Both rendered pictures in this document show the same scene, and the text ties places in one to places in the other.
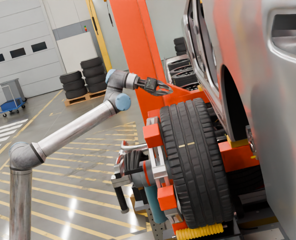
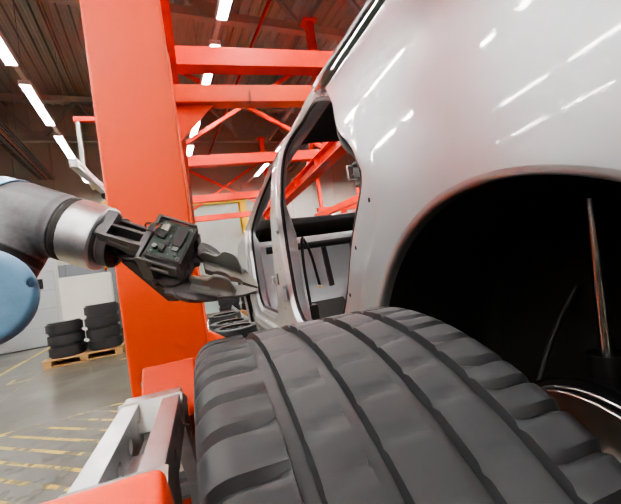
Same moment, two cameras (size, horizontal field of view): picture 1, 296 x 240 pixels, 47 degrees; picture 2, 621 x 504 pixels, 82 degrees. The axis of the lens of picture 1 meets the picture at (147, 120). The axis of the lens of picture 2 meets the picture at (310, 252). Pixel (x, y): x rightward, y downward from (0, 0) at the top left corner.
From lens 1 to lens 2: 1.41 m
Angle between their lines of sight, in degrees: 29
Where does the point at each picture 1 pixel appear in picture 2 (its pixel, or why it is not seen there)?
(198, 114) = (472, 380)
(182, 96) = not seen: hidden behind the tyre
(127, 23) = (128, 102)
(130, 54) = (124, 188)
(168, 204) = not seen: outside the picture
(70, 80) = (62, 331)
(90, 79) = (95, 331)
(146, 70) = not seen: hidden behind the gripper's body
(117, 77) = (18, 203)
